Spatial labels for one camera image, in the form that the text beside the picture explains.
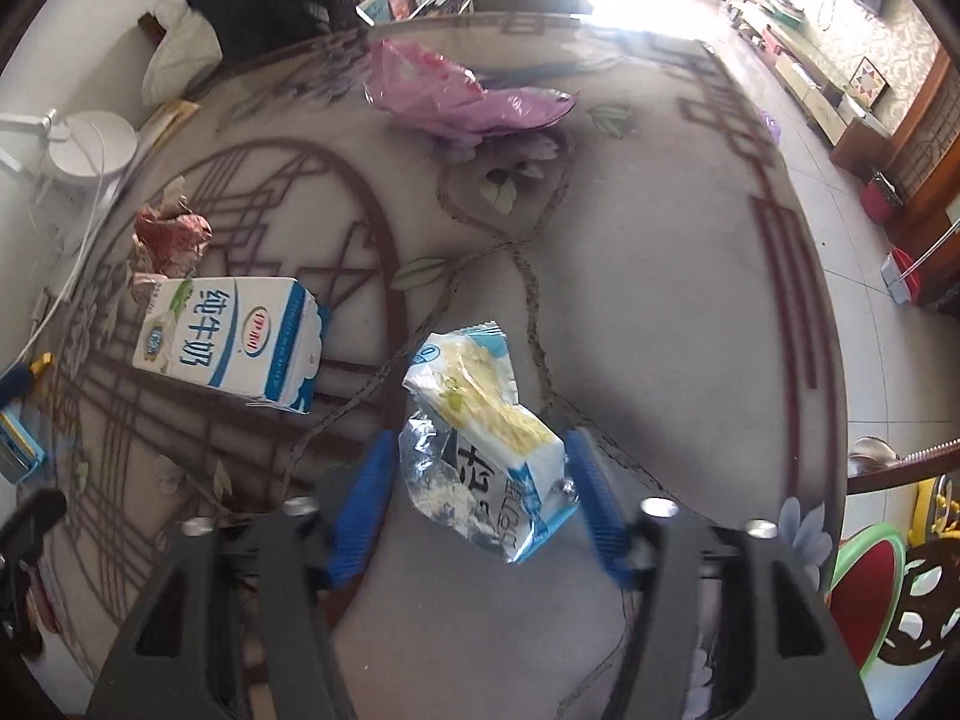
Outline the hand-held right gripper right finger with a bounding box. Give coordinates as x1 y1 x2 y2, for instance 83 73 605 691
562 427 875 720

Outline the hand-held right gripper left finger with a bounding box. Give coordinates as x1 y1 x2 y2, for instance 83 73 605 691
86 427 398 720

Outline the blue white snack wrapper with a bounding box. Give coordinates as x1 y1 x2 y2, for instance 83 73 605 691
397 324 583 566

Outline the green-rimmed red basin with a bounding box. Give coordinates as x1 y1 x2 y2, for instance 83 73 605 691
827 531 910 662

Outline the blue white milk carton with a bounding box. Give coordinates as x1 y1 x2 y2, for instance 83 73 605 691
132 275 332 416

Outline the floral grey tablecloth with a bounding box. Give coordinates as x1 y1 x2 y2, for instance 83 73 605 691
15 13 852 720

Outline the crumpled reddish paper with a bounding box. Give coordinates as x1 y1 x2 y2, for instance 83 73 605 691
128 175 213 287

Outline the yellow toy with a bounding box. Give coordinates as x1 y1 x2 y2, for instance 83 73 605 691
906 475 960 550

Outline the carved dark wooden chair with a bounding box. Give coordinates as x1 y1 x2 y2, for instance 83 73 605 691
846 435 960 667

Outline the small blue box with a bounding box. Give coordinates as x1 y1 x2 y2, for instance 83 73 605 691
0 409 47 484

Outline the blue yellow pen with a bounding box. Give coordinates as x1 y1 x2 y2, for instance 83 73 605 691
0 354 55 406

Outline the red dustpan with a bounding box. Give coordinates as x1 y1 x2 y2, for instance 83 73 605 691
880 216 960 306

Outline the red bin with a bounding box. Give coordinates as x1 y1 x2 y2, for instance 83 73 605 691
860 171 905 224

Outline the pink plastic wrapper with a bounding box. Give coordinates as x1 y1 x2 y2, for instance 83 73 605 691
364 40 580 141

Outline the white desk lamp base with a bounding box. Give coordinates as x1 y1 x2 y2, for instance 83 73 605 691
0 108 140 192

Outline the low television cabinet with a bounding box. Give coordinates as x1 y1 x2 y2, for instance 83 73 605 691
731 0 893 166

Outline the white pillow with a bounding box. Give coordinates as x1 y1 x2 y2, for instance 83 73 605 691
142 0 227 107

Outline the framed star picture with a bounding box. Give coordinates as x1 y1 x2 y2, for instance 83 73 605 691
850 55 894 110

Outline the black bag on chair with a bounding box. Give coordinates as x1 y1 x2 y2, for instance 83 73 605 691
175 0 362 66

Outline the white cable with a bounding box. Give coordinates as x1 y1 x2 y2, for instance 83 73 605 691
13 124 115 365

